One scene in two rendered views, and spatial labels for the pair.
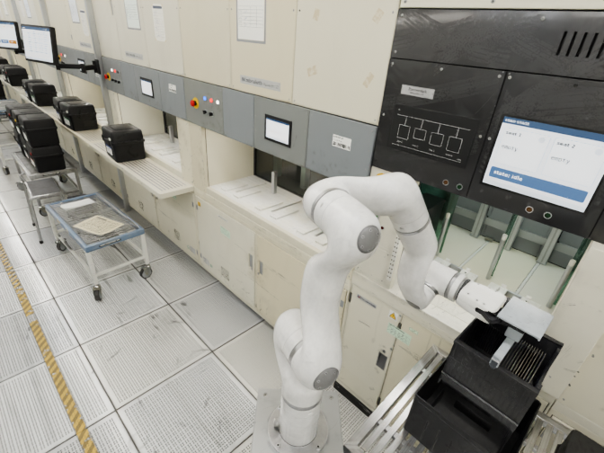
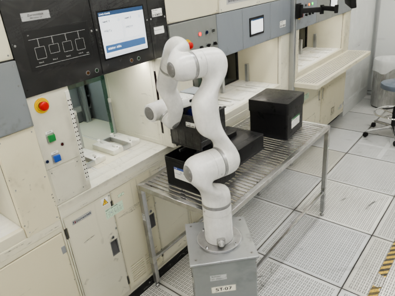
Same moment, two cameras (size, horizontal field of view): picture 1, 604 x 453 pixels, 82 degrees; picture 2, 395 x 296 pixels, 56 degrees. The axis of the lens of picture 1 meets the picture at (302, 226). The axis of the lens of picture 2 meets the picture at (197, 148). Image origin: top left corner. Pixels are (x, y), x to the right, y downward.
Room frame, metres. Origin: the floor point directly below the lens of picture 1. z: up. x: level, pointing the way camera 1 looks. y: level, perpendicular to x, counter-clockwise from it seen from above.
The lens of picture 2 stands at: (0.74, 1.26, 1.80)
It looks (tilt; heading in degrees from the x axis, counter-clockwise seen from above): 25 degrees down; 269
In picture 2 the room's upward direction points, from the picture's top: 5 degrees counter-clockwise
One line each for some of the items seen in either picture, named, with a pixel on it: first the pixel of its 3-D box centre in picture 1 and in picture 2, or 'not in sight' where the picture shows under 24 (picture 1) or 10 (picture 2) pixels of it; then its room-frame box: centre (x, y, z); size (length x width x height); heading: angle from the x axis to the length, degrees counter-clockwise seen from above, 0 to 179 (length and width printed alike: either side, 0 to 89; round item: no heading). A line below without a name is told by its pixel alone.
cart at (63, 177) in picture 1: (48, 178); not in sight; (3.58, 2.90, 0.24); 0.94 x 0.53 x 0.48; 47
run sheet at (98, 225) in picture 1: (99, 224); not in sight; (2.29, 1.56, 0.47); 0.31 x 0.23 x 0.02; 69
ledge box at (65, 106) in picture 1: (78, 115); not in sight; (3.73, 2.48, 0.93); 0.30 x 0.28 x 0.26; 50
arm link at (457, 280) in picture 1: (457, 287); not in sight; (0.80, -0.46, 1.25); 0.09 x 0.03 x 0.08; 136
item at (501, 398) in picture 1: (501, 357); (197, 119); (0.68, -0.58, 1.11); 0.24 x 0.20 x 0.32; 135
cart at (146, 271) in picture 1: (100, 239); not in sight; (2.43, 1.68, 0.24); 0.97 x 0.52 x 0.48; 50
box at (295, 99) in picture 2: not in sight; (276, 113); (0.11, -1.15, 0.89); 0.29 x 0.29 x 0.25; 51
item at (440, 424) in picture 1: (469, 415); (200, 165); (0.69, -0.57, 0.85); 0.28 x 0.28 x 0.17; 46
